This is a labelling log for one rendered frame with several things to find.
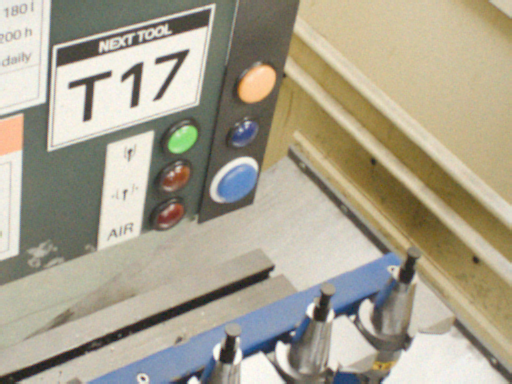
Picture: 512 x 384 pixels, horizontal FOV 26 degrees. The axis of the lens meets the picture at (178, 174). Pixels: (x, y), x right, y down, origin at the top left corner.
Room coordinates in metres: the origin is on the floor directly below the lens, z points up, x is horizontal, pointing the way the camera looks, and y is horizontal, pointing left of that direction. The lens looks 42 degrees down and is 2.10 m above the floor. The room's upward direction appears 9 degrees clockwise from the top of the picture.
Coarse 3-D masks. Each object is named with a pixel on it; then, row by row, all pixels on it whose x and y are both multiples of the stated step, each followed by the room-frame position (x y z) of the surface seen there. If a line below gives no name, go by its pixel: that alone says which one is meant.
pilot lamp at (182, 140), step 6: (192, 126) 0.51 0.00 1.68; (180, 132) 0.50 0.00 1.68; (186, 132) 0.50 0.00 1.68; (192, 132) 0.51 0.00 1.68; (174, 138) 0.50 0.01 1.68; (180, 138) 0.50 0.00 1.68; (186, 138) 0.50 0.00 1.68; (192, 138) 0.51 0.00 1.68; (174, 144) 0.50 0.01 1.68; (180, 144) 0.50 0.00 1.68; (186, 144) 0.50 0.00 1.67; (192, 144) 0.51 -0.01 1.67; (174, 150) 0.50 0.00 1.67; (180, 150) 0.50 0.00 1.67
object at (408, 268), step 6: (414, 246) 0.81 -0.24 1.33; (408, 252) 0.80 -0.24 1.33; (414, 252) 0.80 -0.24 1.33; (420, 252) 0.80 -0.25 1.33; (408, 258) 0.80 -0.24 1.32; (414, 258) 0.80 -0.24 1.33; (402, 264) 0.80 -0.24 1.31; (408, 264) 0.80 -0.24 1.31; (414, 264) 0.80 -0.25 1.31; (402, 270) 0.80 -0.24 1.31; (408, 270) 0.80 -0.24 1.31; (414, 270) 0.80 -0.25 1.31; (402, 276) 0.80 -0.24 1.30; (408, 276) 0.79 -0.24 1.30; (414, 276) 0.80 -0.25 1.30
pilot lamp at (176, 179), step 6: (180, 168) 0.51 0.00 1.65; (186, 168) 0.51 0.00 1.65; (168, 174) 0.50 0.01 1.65; (174, 174) 0.50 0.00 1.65; (180, 174) 0.50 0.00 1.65; (186, 174) 0.51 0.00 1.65; (168, 180) 0.50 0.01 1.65; (174, 180) 0.50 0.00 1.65; (180, 180) 0.50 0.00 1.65; (186, 180) 0.51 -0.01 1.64; (168, 186) 0.50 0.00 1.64; (174, 186) 0.50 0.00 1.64; (180, 186) 0.50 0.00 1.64
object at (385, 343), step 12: (360, 312) 0.80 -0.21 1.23; (360, 324) 0.79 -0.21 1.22; (372, 324) 0.79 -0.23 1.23; (372, 336) 0.78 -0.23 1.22; (384, 336) 0.78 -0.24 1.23; (396, 336) 0.78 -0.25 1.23; (408, 336) 0.78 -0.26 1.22; (384, 348) 0.78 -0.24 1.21; (396, 348) 0.78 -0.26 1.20; (408, 348) 0.78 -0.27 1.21
